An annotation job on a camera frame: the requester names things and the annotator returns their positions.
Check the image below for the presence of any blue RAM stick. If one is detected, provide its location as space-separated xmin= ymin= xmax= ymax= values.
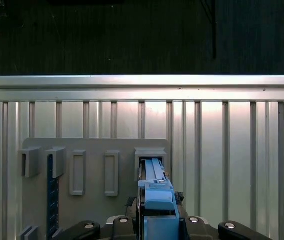
xmin=46 ymin=154 xmax=59 ymax=240

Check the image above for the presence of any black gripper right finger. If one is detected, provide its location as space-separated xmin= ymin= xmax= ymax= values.
xmin=174 ymin=191 xmax=275 ymax=240

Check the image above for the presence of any grey parts rack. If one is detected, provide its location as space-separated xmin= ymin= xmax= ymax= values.
xmin=18 ymin=138 xmax=170 ymax=240

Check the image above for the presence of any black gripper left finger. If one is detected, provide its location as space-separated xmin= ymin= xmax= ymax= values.
xmin=53 ymin=196 xmax=139 ymax=240

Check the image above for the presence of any hard disk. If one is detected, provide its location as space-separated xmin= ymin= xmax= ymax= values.
xmin=136 ymin=156 xmax=186 ymax=240

